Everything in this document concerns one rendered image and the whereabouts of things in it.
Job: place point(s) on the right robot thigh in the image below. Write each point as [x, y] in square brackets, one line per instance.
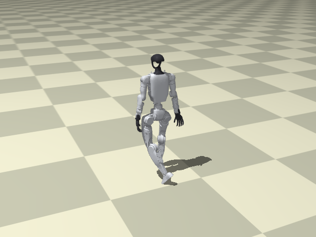
[163, 126]

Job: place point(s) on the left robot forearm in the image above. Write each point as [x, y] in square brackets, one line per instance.
[140, 105]

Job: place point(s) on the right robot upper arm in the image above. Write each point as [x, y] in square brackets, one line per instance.
[172, 85]

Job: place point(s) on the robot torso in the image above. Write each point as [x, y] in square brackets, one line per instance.
[158, 88]

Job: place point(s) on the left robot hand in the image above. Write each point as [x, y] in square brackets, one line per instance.
[137, 122]

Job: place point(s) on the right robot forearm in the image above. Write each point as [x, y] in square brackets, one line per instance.
[175, 104]

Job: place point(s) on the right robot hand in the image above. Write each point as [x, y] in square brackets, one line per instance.
[179, 118]

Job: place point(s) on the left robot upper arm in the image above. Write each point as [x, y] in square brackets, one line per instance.
[143, 86]

